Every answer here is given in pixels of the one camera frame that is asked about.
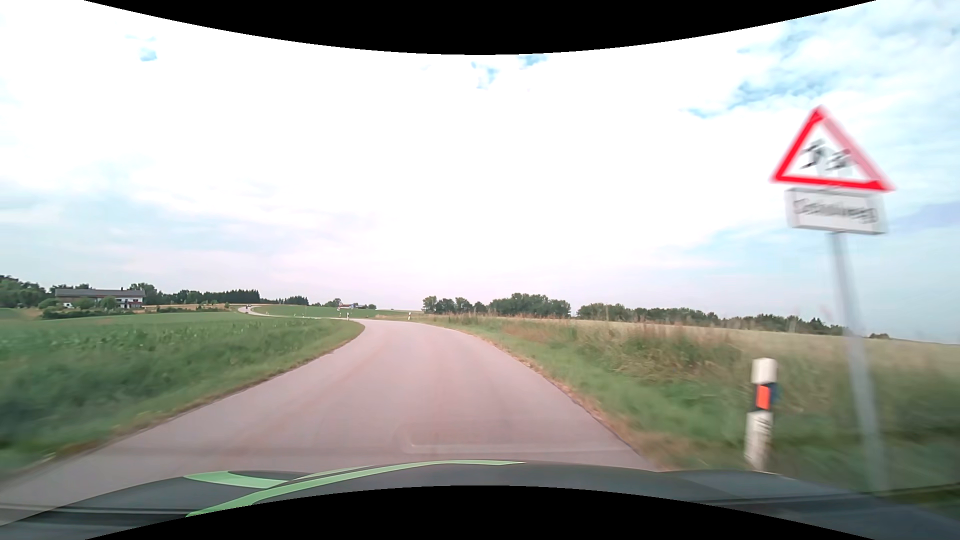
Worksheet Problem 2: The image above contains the grey asphalt road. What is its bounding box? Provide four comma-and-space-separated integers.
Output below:
0, 305, 661, 519

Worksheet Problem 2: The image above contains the row of trees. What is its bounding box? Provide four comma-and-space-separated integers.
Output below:
0, 274, 378, 311
421, 292, 892, 340

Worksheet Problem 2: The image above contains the car's own bonnet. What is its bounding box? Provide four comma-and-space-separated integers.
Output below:
0, 459, 960, 540

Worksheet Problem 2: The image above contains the grass verge and dry field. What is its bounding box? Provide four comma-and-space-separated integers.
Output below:
378, 312, 960, 498

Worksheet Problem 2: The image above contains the triangular warning road sign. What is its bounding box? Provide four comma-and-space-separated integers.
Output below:
770, 105, 896, 492

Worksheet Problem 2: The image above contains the farm building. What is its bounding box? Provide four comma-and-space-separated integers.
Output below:
54, 288, 146, 310

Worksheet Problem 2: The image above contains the green field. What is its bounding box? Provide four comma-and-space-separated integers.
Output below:
0, 303, 410, 475

